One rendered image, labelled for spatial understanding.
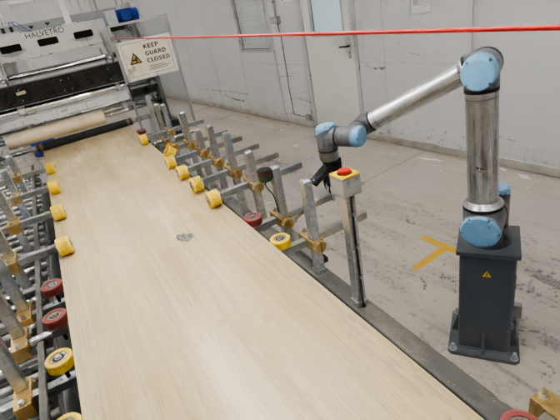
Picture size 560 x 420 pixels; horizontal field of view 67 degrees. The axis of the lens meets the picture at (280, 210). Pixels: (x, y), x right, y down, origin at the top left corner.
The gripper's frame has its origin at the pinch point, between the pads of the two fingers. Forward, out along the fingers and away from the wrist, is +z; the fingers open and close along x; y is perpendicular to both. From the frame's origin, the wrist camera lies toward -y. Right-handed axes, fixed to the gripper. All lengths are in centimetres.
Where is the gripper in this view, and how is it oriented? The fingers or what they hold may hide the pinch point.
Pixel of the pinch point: (332, 198)
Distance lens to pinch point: 207.3
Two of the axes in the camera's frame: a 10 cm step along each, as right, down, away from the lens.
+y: 8.6, -3.8, 3.5
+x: -4.8, -3.3, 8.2
